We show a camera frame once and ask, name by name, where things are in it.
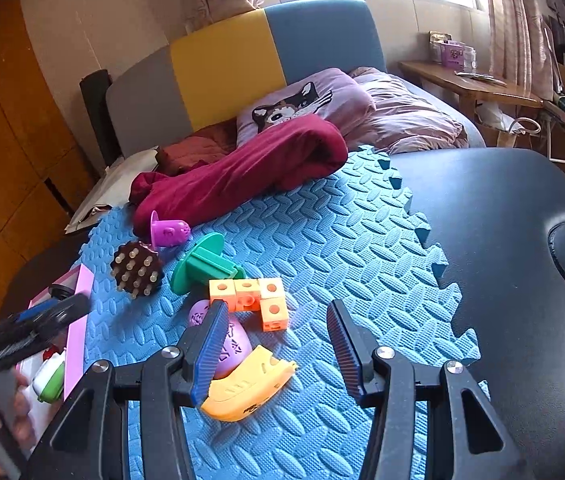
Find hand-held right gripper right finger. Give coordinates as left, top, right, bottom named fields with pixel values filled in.
left=327, top=300, right=523, bottom=480

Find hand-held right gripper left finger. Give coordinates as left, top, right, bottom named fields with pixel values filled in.
left=25, top=300, right=230, bottom=480

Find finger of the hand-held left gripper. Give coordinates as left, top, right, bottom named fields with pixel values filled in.
left=12, top=292, right=90, bottom=333
left=0, top=325, right=70, bottom=365

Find purple egg-shaped toy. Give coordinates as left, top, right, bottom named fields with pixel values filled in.
left=187, top=299, right=253, bottom=380

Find pink cardboard box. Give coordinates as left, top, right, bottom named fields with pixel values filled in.
left=15, top=265, right=94, bottom=441

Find white and green toy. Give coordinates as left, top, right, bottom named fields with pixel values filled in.
left=32, top=350, right=67, bottom=403

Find yellow toy boat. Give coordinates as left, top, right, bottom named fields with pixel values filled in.
left=200, top=344, right=297, bottom=422

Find orange linked toy cubes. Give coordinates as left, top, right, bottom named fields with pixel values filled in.
left=208, top=277, right=288, bottom=332

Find green plastic toy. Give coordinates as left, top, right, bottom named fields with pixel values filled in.
left=171, top=232, right=247, bottom=297

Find brown peg brush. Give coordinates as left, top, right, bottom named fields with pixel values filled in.
left=111, top=241, right=164, bottom=301

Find purple toy cup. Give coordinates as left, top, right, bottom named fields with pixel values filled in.
left=150, top=210, right=192, bottom=250

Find blue foam puzzle mat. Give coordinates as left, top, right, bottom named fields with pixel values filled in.
left=76, top=146, right=491, bottom=480

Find white paper bag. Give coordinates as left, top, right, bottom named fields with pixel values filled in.
left=65, top=146, right=160, bottom=235

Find maroon blanket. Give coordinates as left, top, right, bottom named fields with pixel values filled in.
left=129, top=114, right=348, bottom=237

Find wooden wardrobe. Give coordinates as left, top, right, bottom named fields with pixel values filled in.
left=0, top=0, right=98, bottom=326

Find dark red quilted cushion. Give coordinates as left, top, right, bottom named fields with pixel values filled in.
left=156, top=124, right=238, bottom=177

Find pink quilt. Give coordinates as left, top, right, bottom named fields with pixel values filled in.
left=343, top=67, right=466, bottom=155

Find purple dog print pillow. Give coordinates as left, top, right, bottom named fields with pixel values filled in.
left=235, top=67, right=377, bottom=146

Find white plastic bag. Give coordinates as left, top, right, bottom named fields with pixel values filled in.
left=473, top=100, right=518, bottom=133

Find grey yellow blue headboard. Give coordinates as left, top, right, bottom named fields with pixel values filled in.
left=106, top=0, right=388, bottom=161

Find wooden bench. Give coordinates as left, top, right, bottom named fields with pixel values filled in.
left=397, top=60, right=546, bottom=131

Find magazine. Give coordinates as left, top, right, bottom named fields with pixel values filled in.
left=455, top=71, right=508, bottom=86

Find purple box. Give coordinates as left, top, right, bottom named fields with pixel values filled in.
left=430, top=31, right=466, bottom=68

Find white handled bag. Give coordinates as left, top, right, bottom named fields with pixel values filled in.
left=497, top=117, right=549, bottom=153

